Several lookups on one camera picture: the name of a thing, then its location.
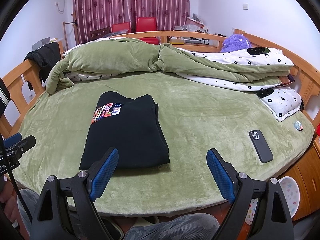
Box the green quilt with floral lining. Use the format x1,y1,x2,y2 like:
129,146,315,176
46,37,294,95

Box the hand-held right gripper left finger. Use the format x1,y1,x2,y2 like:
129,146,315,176
29,147,119,240

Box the purple plush toy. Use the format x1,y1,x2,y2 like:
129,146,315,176
220,34,252,53

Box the black jacket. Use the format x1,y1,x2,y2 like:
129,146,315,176
24,41,62,90

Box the wooden coat rack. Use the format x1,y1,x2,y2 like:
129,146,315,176
62,14,79,50

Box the white floral pillow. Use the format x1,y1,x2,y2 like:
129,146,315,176
255,86,303,122

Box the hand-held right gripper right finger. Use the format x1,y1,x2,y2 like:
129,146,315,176
206,148,294,240

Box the silver black device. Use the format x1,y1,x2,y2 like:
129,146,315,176
186,38,210,46

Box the person's camouflage trousers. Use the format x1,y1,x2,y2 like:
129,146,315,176
19,189,220,240

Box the grey box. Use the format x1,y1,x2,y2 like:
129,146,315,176
32,37,52,51

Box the black garment with white stripes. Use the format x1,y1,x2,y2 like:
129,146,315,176
0,77,11,117

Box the maroon floral curtain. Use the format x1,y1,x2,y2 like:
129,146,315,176
72,0,190,44

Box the black sweater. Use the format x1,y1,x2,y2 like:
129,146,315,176
79,91,170,171

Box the white star-print bowl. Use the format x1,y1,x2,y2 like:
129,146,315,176
244,176,300,226

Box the desk clutter pile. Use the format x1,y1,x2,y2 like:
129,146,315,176
172,15,209,34

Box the beige slipper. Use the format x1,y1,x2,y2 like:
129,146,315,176
136,216,160,227
100,217,124,240

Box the dark wooden chair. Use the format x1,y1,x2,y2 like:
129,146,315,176
90,27,110,40

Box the person's left hand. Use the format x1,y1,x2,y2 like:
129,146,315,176
0,195,19,230

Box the green fleece bed blanket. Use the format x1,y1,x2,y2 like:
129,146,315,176
11,71,315,217

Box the wooden bed frame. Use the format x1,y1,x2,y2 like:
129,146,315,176
0,29,320,155

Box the red chair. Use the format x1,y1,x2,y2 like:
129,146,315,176
111,22,132,34
136,17,159,44

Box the black cable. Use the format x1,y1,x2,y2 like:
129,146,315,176
0,127,33,223

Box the wooden bedside cabinet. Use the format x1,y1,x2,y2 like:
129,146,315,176
284,140,320,222

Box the black smartphone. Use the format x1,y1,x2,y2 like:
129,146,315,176
248,129,273,164

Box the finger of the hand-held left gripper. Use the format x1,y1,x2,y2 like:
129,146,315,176
3,132,22,148
10,135,37,157

